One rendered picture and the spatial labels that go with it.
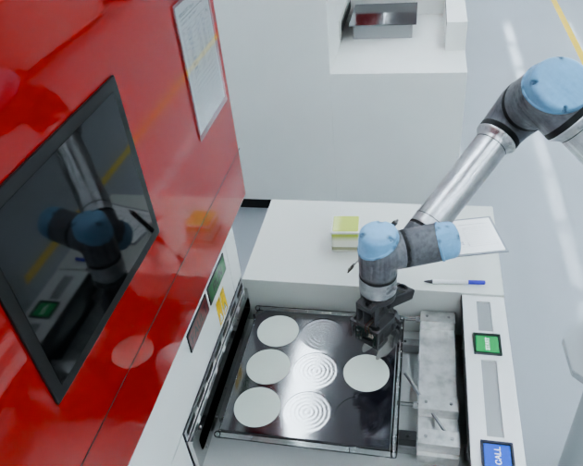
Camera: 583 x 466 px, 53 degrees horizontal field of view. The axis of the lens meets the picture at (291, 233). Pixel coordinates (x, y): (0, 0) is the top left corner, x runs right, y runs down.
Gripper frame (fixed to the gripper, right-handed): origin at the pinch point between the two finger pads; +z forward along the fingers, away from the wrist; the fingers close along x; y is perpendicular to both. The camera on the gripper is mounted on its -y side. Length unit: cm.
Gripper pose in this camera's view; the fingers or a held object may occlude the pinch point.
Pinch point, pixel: (383, 349)
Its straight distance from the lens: 135.7
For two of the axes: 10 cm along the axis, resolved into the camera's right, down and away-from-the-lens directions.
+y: -6.6, 5.1, -5.5
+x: 7.5, 3.5, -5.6
